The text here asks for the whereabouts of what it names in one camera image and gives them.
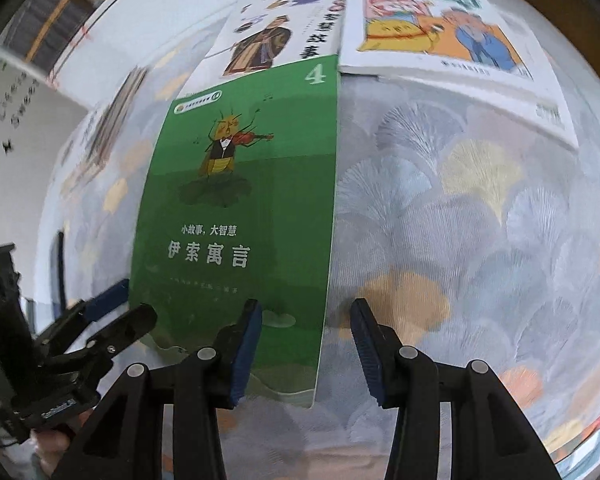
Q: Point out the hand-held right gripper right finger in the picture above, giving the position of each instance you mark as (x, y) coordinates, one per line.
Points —
(370, 355)

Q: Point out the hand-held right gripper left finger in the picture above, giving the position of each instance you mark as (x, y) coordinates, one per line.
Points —
(245, 360)

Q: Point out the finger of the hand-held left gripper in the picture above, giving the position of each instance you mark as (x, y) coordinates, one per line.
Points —
(125, 327)
(105, 300)

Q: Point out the pile of books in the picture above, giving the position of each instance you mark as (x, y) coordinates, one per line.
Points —
(105, 125)

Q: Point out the green book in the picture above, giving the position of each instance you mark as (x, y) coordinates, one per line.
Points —
(240, 185)

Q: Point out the white book brown-robed figure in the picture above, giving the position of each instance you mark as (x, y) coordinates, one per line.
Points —
(260, 35)

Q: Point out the row of dark shelf books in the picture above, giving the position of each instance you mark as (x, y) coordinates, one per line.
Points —
(50, 25)

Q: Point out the person's left hand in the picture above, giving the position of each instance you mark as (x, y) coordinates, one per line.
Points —
(55, 452)

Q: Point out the dark purple object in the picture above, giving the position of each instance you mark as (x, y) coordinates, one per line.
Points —
(60, 270)

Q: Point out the ginkgo pattern tablecloth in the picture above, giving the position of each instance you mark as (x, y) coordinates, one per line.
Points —
(455, 235)

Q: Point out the white cartoon book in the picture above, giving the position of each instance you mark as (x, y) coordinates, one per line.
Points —
(430, 25)

